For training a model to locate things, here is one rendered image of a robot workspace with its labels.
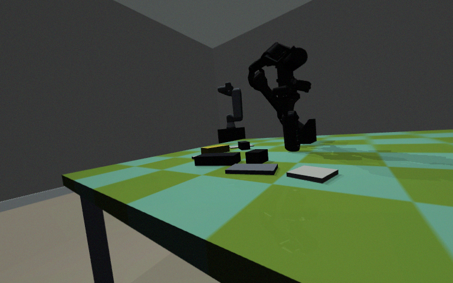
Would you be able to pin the olive yellow rectangular block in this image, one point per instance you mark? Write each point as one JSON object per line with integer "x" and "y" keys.
{"x": 215, "y": 149}

